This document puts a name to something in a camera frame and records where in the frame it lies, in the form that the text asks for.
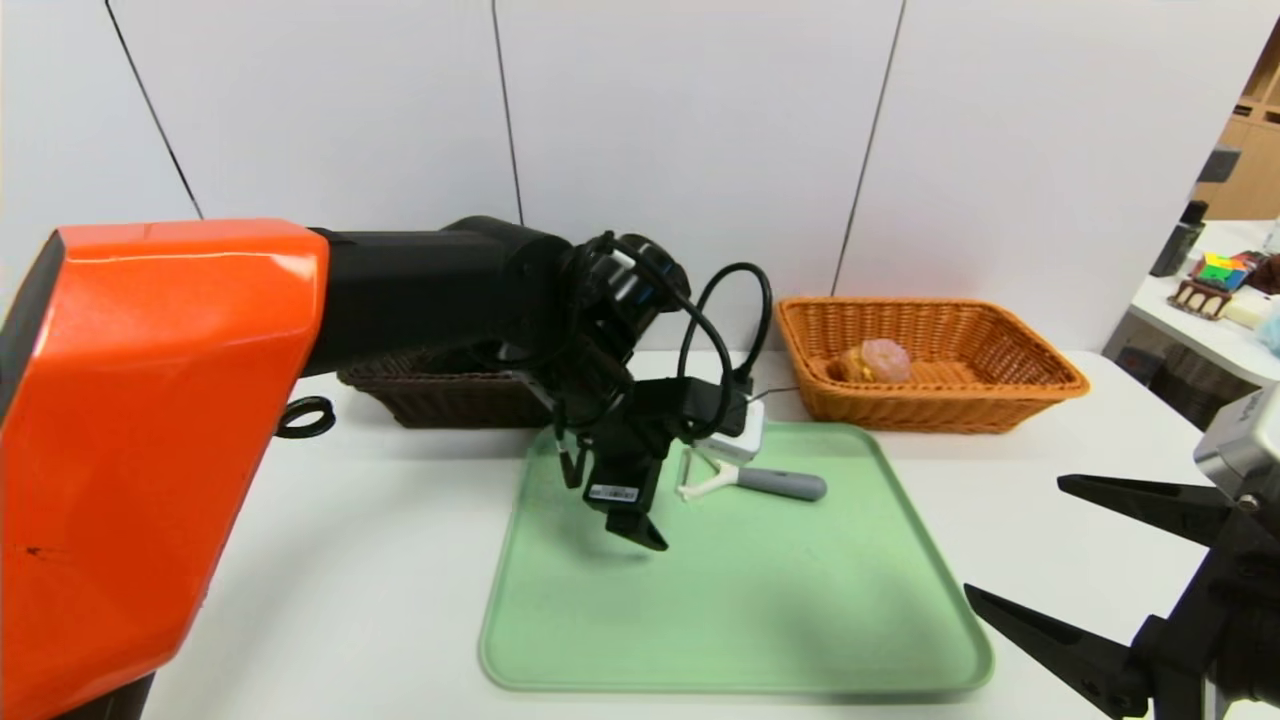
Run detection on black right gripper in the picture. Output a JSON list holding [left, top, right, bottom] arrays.
[[963, 473, 1280, 720]]

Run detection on white peeler with grey handle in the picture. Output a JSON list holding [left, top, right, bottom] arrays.
[[676, 448, 829, 504]]

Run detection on pink and yellow cream bun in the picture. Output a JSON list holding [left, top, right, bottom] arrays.
[[838, 338, 913, 385]]

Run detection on dark brown wicker basket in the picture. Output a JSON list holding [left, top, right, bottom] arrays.
[[337, 345, 561, 429]]

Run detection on light green plastic tray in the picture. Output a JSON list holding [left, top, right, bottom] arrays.
[[479, 421, 995, 695]]

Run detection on dark green box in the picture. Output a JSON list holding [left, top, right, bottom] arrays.
[[1148, 202, 1208, 280]]

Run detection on white background table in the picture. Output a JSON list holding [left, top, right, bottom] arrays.
[[1128, 222, 1280, 393]]

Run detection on orange wicker basket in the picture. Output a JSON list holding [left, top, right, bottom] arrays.
[[775, 297, 1091, 435]]

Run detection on chocolate cake toy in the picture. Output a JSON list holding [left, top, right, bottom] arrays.
[[1165, 280, 1231, 323]]

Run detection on black left camera cable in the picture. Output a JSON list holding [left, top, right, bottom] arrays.
[[678, 262, 774, 441]]

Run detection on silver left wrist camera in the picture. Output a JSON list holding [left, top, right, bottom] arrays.
[[693, 400, 766, 467]]

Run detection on colourful puzzle cube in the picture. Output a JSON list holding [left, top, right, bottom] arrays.
[[1193, 254, 1248, 294]]

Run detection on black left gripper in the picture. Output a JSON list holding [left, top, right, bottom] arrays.
[[582, 408, 673, 552]]

